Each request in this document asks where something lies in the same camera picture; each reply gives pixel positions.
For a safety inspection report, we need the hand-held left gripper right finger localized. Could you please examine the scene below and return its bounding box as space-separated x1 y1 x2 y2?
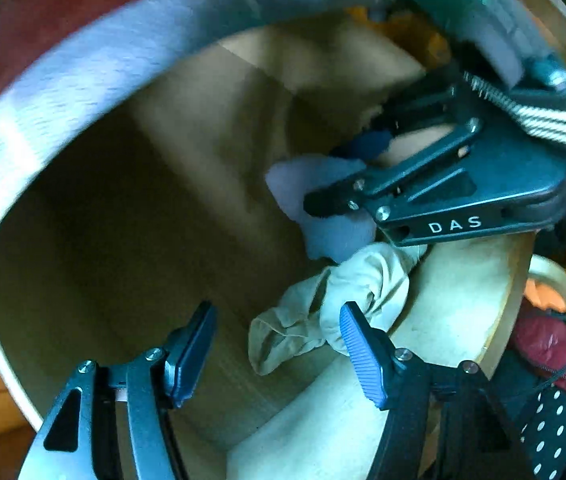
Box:
339 302 528 480

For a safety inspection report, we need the wooden drawer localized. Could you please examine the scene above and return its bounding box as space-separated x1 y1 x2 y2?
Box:
0 10 538 480

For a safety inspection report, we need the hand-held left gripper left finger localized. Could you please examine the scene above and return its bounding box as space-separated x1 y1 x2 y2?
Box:
17 301 219 480

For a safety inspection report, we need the beige underwear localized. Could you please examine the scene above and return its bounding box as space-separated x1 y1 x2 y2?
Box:
248 244 426 377

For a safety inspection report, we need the grey blue underwear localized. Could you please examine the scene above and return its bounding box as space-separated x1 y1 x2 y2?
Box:
265 156 379 262

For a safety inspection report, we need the black polka dot cloth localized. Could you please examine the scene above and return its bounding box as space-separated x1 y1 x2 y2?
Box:
518 387 566 480

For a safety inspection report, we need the grey patterned cloth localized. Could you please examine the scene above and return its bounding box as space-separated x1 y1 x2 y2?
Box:
0 0 379 161

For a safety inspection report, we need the dark red box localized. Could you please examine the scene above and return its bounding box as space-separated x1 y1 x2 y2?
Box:
0 0 344 131

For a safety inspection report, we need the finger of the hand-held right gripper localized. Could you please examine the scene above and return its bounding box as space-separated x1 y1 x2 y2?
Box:
303 117 484 218
335 85 468 161

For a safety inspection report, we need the light wooden ring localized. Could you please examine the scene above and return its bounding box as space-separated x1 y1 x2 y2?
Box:
528 255 566 338

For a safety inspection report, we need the red cloth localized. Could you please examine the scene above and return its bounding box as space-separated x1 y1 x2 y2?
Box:
508 305 566 396

